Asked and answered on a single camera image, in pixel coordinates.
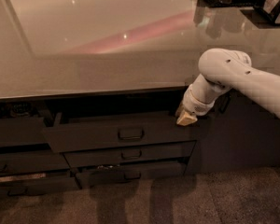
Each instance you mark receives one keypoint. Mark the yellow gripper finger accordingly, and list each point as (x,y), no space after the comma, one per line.
(184,118)

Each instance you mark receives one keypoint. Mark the dark cabinet door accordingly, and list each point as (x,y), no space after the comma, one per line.
(236,134)

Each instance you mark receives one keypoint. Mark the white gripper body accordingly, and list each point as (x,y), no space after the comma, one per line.
(194,105)

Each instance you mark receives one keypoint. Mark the dark grey drawer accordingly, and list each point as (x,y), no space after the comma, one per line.
(129,154)
(131,172)
(78,134)

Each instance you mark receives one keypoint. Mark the dark grey bottom drawer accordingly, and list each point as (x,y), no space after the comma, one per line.
(131,172)

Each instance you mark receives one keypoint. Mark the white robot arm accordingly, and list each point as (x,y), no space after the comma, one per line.
(220,71)

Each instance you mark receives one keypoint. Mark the left middle dark drawer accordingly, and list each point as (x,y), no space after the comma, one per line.
(31,162)

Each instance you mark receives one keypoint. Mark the dark grey top drawer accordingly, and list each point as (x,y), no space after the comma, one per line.
(78,134)

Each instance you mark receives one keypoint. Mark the dark grey middle drawer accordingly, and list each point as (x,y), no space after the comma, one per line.
(129,154)

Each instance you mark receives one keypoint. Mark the dark angled stand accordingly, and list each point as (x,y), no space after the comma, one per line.
(269,9)

